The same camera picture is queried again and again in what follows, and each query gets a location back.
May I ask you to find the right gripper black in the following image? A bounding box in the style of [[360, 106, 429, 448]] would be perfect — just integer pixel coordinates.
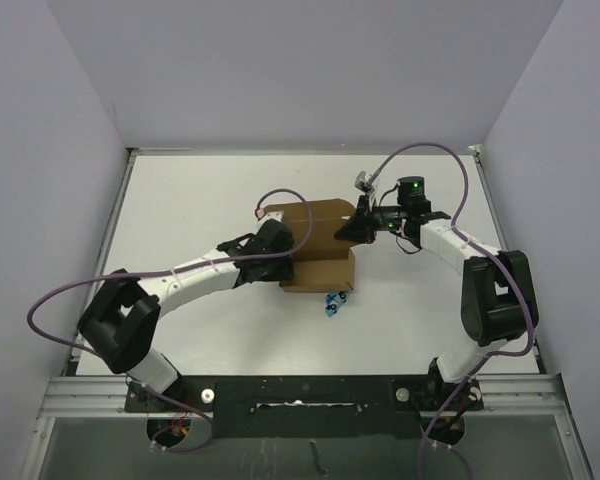
[[335, 194, 407, 246]]

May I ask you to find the brown cardboard box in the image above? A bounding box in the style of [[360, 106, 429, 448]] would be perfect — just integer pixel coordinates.
[[279, 198, 356, 293]]

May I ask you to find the blue toy car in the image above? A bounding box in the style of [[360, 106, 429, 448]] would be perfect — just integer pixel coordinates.
[[325, 290, 350, 318]]

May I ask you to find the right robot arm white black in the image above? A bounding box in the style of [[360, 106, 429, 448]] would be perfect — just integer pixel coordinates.
[[334, 176, 538, 409]]

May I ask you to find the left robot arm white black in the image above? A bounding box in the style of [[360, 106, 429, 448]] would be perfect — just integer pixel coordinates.
[[78, 218, 294, 411]]

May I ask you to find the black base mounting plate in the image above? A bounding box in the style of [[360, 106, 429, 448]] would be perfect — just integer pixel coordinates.
[[124, 373, 481, 441]]

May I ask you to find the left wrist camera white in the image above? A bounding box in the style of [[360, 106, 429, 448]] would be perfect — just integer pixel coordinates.
[[255, 208, 284, 223]]

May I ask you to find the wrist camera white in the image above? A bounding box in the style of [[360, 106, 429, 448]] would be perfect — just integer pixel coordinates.
[[354, 171, 378, 195], [255, 208, 284, 223]]

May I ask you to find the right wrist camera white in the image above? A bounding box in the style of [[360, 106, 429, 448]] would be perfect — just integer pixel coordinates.
[[354, 171, 378, 195]]

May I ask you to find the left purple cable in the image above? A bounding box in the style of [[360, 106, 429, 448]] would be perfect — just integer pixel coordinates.
[[26, 187, 315, 455]]

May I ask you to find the purple cable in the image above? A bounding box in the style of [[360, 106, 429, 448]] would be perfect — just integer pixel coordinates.
[[26, 187, 315, 455], [367, 142, 539, 480]]

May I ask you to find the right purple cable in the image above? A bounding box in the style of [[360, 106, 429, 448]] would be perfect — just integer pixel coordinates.
[[367, 142, 539, 480]]

